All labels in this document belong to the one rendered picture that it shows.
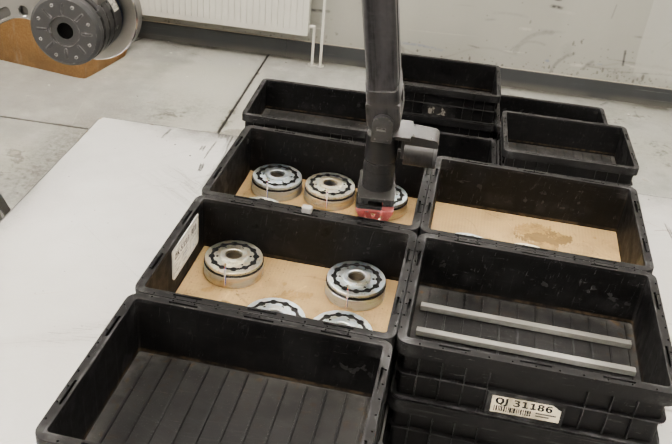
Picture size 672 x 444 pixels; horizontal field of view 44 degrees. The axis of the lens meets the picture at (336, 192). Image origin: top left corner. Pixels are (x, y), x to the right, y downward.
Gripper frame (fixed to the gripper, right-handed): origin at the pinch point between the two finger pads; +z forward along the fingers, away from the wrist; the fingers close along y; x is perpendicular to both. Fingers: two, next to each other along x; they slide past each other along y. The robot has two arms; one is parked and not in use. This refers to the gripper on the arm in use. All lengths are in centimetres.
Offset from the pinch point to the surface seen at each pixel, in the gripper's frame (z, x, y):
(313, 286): 4.1, 9.2, -14.7
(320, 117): 39, 18, 125
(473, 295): 4.2, -18.9, -12.1
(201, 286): 4.2, 28.2, -18.1
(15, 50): 83, 180, 253
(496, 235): 4.2, -24.8, 8.1
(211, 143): 18, 42, 58
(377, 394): -6, -2, -50
